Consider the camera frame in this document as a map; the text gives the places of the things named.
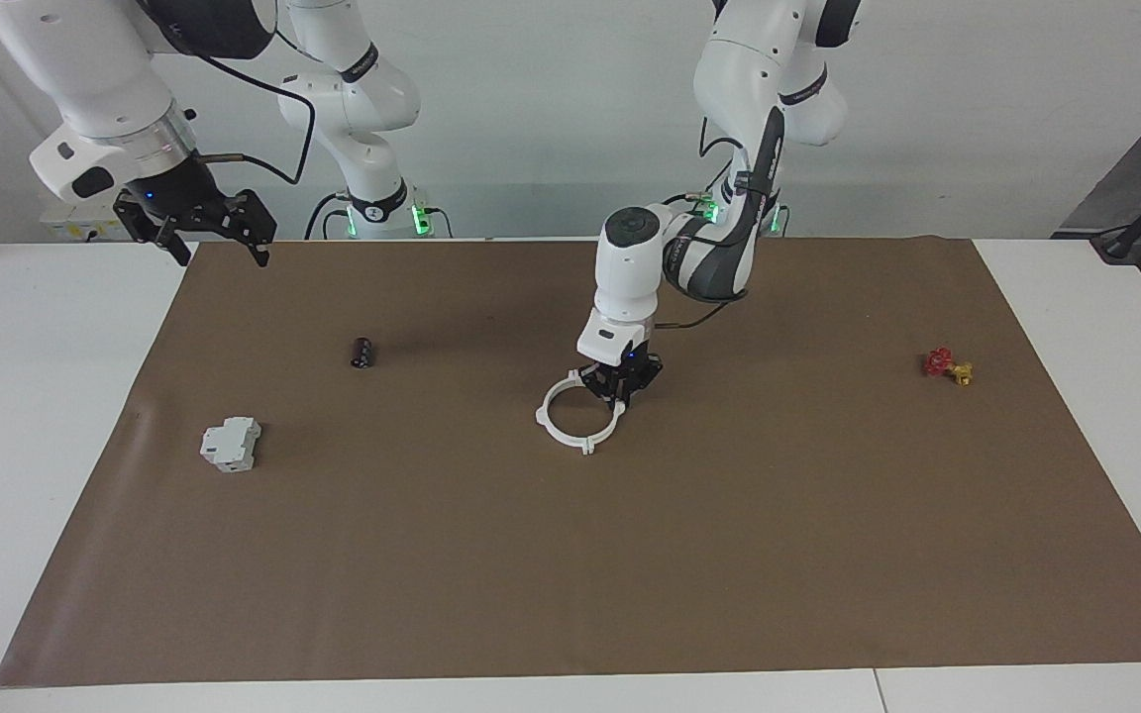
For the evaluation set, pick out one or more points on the brown paper mat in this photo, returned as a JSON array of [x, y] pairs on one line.
[[531, 574]]

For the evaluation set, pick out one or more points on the beige box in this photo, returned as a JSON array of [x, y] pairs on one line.
[[65, 230]]

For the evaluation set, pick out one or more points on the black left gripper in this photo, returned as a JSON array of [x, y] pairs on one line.
[[625, 368]]

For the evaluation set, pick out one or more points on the white circuit breaker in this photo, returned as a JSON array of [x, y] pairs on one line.
[[229, 446]]

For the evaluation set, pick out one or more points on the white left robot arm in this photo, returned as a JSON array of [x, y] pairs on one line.
[[625, 277]]

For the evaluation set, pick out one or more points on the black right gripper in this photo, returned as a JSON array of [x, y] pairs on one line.
[[174, 198]]

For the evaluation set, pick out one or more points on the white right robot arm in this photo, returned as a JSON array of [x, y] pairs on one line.
[[95, 79]]

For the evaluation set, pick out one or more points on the white half pipe clamp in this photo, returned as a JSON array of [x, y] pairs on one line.
[[610, 432], [543, 416]]

